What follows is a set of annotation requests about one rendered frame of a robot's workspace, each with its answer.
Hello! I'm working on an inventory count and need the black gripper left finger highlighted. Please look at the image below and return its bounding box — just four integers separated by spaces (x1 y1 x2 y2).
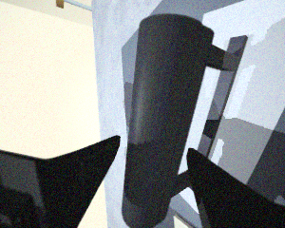
0 135 121 228

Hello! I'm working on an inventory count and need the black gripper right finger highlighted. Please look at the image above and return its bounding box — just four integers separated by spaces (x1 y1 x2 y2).
186 148 285 228

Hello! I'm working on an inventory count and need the white square tile with dark blue square center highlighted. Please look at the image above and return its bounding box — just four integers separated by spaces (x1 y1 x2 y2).
173 215 194 228

